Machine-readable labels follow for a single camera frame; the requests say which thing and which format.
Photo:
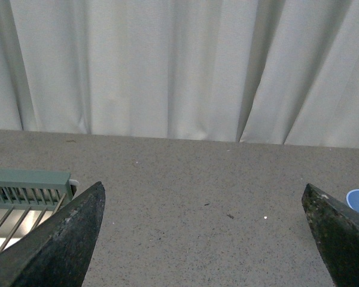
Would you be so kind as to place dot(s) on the green dish rack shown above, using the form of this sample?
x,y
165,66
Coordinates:
x,y
28,198

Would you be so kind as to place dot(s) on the white pleated curtain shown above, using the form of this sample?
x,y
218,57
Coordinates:
x,y
272,72

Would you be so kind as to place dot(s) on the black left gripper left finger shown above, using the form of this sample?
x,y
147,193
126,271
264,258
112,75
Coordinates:
x,y
59,251

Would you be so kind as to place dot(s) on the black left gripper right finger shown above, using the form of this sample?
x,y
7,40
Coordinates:
x,y
335,229

